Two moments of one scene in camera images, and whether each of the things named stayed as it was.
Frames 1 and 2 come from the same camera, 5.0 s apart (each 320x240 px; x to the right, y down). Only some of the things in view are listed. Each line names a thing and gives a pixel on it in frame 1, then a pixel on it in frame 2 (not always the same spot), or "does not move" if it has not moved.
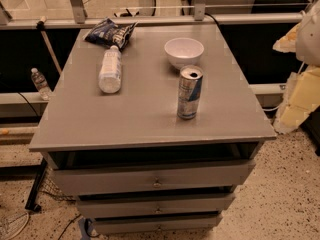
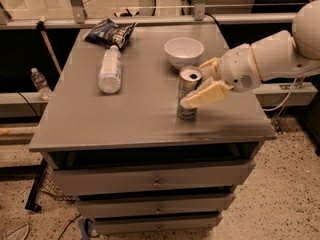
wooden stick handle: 41,26 does not move
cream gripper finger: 288,42 -> 210,69
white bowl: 183,51 does not move
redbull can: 188,90 does not move
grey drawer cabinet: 156,137 does not move
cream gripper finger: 302,96 -> 213,89
